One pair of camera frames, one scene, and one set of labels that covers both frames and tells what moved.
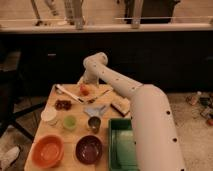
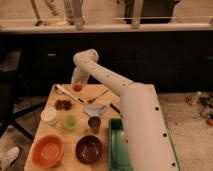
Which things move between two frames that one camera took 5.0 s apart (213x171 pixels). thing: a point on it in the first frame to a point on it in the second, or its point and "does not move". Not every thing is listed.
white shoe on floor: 6,159 does not move
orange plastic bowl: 47,151 does not move
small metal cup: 94,122 does not move
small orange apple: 84,90 to 78,88
